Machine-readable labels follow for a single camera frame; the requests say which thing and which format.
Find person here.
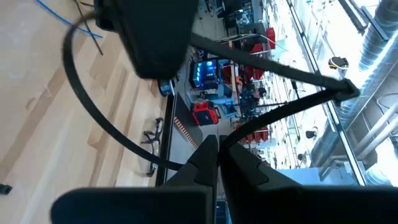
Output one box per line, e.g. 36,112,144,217
239,81,268,121

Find red black tool box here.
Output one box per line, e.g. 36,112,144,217
190,100,220,127

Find silver ventilation duct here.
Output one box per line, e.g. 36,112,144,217
357,0,398,72

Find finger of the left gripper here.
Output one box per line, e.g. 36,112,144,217
117,0,200,80
94,0,121,32

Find white black ceiling sensor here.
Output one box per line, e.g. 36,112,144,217
328,56,349,70

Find clear safety glasses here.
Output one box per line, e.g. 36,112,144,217
140,117,165,177

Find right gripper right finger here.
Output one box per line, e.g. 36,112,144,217
219,136,398,224

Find computer with blue lights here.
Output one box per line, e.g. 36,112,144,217
188,58,220,91

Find thin black cable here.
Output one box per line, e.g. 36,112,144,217
63,11,361,171
73,0,104,57

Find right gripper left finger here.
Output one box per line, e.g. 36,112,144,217
51,134,218,224

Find black orange striped mat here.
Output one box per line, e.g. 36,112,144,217
173,116,200,150

